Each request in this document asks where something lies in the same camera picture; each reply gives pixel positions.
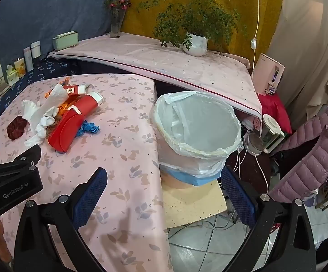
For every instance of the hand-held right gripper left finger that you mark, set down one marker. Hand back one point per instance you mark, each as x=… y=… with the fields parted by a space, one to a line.
x=91 y=195

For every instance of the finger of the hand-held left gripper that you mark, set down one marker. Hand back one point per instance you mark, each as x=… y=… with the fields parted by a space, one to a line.
x=25 y=158

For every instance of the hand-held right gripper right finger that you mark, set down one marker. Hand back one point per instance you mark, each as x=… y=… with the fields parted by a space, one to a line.
x=239 y=195

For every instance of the white tissue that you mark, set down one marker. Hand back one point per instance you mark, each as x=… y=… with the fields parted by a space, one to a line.
x=36 y=137
x=48 y=119
x=32 y=110

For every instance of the dark red scrunchie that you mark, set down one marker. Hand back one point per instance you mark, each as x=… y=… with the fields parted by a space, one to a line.
x=17 y=127

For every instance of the red paper cup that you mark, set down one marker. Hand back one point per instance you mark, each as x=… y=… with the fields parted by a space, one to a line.
x=86 y=103
x=65 y=133
x=76 y=89

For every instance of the white paper napkin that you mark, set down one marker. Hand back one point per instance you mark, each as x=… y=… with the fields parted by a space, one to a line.
x=55 y=96

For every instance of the orange plastic wrapper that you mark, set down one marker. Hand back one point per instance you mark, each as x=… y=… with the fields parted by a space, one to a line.
x=67 y=104

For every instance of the trash bin with white bag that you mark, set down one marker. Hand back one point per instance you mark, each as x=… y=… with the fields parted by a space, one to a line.
x=198 y=127

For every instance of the person's left hand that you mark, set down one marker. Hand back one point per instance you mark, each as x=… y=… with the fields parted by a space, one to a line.
x=1 y=238

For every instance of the pink printed tablecloth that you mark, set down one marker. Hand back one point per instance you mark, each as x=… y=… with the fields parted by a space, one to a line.
x=116 y=153

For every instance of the cream foam cushion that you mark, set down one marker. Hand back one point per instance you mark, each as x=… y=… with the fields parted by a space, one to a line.
x=189 y=201

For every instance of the white electric kettle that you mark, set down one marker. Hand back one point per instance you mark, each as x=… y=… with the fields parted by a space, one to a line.
x=267 y=136

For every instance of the pink down jacket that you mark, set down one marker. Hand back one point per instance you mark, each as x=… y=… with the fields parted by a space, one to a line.
x=308 y=158

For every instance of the green and white box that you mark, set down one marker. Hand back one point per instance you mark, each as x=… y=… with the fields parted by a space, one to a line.
x=12 y=76

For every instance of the navy floral cloth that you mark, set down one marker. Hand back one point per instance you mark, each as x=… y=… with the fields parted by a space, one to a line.
x=36 y=73

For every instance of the yellow box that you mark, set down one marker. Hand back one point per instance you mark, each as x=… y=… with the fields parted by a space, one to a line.
x=20 y=67

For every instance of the red cloth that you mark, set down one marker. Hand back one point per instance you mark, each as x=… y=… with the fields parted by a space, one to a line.
x=275 y=110

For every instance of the white tube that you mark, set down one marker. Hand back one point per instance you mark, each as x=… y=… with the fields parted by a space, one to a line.
x=28 y=59

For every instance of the white cylindrical canister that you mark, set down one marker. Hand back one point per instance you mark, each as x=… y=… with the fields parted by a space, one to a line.
x=35 y=50

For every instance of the mint green tissue box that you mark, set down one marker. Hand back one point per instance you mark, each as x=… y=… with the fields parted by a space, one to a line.
x=65 y=41

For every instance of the pink appliance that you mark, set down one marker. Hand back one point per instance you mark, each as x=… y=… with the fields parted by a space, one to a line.
x=267 y=73

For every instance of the blue backdrop cloth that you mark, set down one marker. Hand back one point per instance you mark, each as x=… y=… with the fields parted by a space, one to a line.
x=39 y=8

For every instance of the pink shelf cloth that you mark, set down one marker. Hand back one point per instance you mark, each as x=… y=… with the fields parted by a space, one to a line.
x=166 y=59

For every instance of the beige curtain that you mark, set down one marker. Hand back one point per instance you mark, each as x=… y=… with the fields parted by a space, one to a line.
x=308 y=56

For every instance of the potted plant in white pot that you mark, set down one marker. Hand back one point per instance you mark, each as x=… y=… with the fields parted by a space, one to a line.
x=196 y=44

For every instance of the glass vase with pink flowers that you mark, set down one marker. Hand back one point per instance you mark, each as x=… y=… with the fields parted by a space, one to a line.
x=116 y=19

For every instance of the yellow blanket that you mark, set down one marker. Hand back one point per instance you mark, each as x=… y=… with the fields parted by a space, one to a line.
x=237 y=8

